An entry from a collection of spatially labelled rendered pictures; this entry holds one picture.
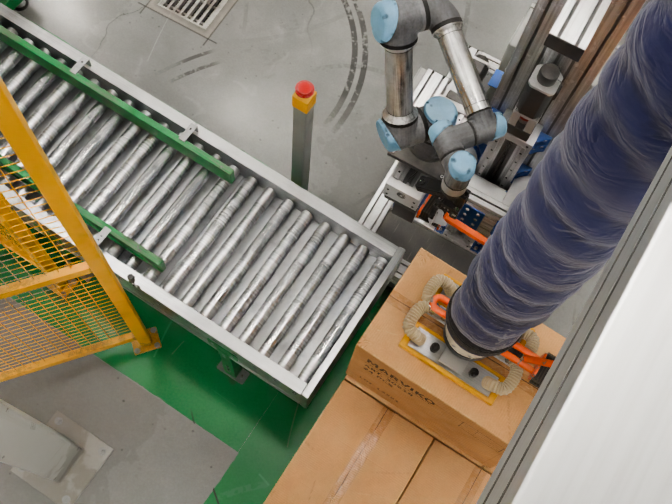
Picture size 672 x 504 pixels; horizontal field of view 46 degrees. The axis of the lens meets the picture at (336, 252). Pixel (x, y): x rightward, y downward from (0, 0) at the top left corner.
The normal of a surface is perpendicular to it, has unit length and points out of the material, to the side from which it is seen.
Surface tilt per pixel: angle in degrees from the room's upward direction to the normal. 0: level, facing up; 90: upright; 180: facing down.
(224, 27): 0
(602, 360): 0
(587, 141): 80
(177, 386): 0
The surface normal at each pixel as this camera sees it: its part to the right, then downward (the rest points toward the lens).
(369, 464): 0.07, -0.36
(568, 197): -0.82, 0.36
